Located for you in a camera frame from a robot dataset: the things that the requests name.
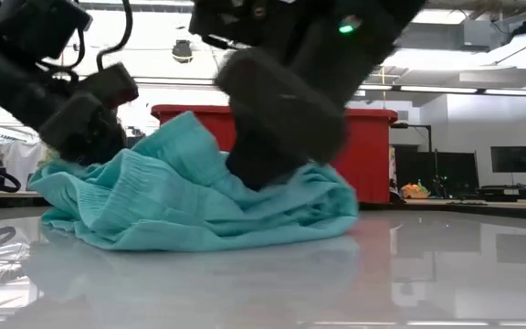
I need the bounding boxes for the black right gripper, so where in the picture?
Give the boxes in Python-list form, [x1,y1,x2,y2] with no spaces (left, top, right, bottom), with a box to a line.
[215,48,347,191]

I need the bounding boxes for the teal drawstring shorts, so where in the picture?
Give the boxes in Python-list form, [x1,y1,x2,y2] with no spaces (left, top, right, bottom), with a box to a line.
[27,111,360,252]

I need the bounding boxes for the red plastic bin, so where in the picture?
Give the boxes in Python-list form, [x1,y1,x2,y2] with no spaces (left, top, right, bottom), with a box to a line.
[151,103,400,206]

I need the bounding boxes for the white hanging sheet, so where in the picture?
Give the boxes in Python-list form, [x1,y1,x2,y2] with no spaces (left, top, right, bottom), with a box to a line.
[3,139,47,192]

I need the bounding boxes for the wooden workbench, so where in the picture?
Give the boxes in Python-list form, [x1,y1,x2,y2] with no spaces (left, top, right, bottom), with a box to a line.
[0,190,47,209]
[402,196,526,219]

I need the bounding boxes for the orange cloth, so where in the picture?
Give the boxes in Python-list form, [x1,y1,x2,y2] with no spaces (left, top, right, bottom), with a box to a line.
[399,181,431,200]

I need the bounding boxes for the long ceiling light strip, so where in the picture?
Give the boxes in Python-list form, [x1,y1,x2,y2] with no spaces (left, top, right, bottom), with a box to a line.
[132,76,526,98]

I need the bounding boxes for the large black screen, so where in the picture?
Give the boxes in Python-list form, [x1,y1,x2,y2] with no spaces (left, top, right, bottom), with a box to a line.
[404,150,480,196]

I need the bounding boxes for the black monitor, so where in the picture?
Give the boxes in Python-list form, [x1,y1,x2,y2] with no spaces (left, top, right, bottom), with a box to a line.
[490,145,526,175]

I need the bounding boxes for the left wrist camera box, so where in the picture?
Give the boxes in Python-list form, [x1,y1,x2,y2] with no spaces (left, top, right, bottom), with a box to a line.
[79,62,140,110]

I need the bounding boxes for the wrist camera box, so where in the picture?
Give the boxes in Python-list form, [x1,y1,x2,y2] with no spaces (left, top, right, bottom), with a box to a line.
[188,0,300,50]
[79,62,140,110]

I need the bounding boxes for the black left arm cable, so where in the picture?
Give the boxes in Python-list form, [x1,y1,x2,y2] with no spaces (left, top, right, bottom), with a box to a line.
[94,0,135,72]

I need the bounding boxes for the black ceiling dome camera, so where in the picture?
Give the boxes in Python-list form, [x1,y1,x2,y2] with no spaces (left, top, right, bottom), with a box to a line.
[171,38,195,64]

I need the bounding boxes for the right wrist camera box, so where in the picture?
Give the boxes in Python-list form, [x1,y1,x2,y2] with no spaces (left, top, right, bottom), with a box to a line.
[188,0,300,50]

